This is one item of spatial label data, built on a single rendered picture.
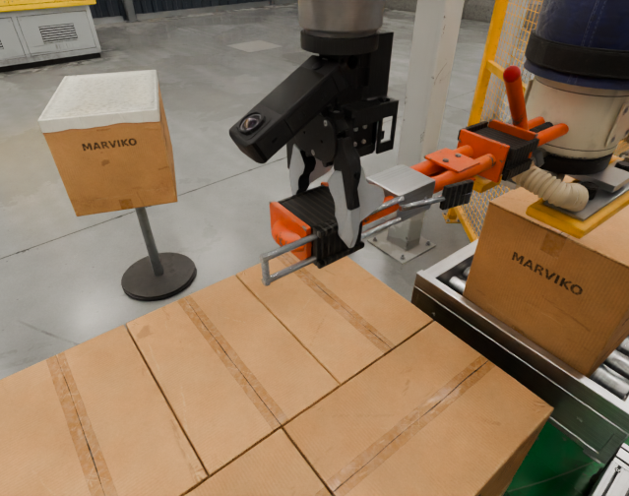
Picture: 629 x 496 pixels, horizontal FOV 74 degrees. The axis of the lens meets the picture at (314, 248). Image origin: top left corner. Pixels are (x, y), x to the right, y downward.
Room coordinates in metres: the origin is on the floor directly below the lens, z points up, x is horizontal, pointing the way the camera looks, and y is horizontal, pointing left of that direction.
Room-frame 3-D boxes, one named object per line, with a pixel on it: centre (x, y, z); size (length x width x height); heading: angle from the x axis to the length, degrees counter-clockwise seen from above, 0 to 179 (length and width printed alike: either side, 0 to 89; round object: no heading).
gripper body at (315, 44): (0.43, -0.03, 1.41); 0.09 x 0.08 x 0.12; 126
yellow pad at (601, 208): (0.70, -0.54, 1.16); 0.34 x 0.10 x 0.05; 127
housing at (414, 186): (0.50, -0.11, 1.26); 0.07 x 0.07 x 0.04; 37
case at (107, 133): (1.79, 0.86, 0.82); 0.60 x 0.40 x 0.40; 17
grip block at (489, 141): (0.62, -0.29, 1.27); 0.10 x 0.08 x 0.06; 37
